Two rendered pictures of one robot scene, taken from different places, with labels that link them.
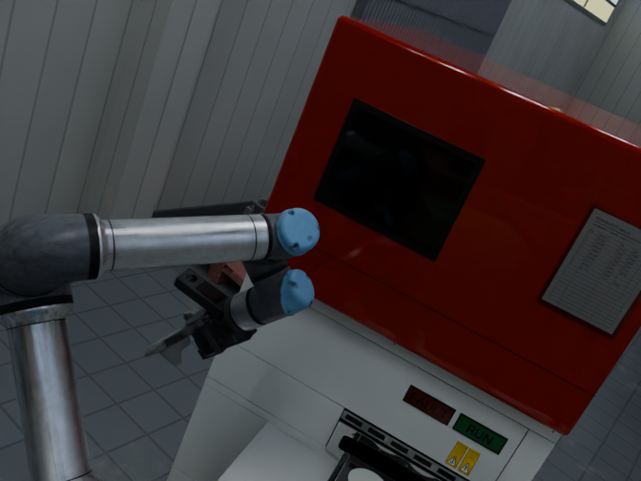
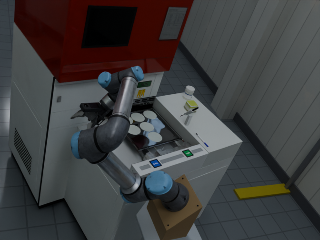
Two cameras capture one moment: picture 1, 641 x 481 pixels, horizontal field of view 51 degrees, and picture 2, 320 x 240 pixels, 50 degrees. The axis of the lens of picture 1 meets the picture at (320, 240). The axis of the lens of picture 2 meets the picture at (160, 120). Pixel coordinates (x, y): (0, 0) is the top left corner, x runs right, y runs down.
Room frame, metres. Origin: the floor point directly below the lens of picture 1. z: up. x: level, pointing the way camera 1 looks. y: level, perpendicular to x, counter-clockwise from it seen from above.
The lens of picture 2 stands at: (0.15, 1.23, 2.32)
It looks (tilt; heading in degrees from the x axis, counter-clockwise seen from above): 35 degrees down; 299
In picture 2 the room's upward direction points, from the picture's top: 20 degrees clockwise
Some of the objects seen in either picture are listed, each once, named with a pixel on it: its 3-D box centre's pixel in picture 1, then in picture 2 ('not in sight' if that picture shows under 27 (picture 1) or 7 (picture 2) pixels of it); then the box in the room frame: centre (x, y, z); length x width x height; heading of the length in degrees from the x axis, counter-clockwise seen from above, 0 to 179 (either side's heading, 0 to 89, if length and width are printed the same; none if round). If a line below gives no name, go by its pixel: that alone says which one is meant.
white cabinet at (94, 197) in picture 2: not in sight; (145, 182); (1.02, -0.45, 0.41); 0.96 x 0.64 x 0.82; 77
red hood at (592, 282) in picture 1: (478, 197); (101, 5); (1.71, -0.33, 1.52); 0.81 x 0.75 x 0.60; 77
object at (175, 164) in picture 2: not in sight; (169, 166); (0.80, -0.25, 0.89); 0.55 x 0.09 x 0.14; 77
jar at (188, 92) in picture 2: not in sight; (188, 93); (1.18, -0.89, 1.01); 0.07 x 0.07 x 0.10
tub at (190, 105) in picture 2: not in sight; (190, 106); (1.06, -0.78, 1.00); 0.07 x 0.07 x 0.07; 68
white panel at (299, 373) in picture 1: (368, 401); (109, 97); (1.40, -0.26, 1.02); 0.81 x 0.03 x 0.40; 77
